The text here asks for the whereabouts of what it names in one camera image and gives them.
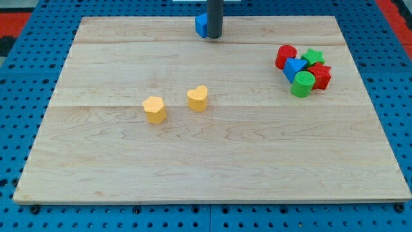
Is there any blue cube block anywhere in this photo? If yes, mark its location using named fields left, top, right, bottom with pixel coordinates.
left=195, top=14, right=208, bottom=38

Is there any yellow heart block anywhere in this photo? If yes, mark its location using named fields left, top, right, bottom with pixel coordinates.
left=187, top=85, right=208, bottom=111

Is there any yellow hexagon block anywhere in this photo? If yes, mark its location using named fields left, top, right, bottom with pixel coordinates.
left=143, top=96, right=167, bottom=124

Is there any light wooden board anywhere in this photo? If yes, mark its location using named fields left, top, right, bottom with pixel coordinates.
left=13, top=16, right=411, bottom=205

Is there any blue triangle block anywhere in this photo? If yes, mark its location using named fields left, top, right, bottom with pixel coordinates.
left=283, top=58, right=308, bottom=84

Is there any red cylinder block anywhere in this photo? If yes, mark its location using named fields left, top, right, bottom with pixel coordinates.
left=274, top=44, right=297, bottom=70

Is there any green cylinder block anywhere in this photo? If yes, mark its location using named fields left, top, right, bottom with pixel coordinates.
left=291, top=71, right=315, bottom=98

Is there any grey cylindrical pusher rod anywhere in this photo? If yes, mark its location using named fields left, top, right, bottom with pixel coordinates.
left=207, top=0, right=223, bottom=39

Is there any green star block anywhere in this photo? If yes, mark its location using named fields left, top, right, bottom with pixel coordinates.
left=301, top=48, right=325, bottom=68

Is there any red star block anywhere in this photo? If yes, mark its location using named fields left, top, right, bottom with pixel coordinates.
left=307, top=62, right=332, bottom=90

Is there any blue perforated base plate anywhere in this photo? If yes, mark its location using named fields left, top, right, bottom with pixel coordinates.
left=1, top=0, right=411, bottom=231

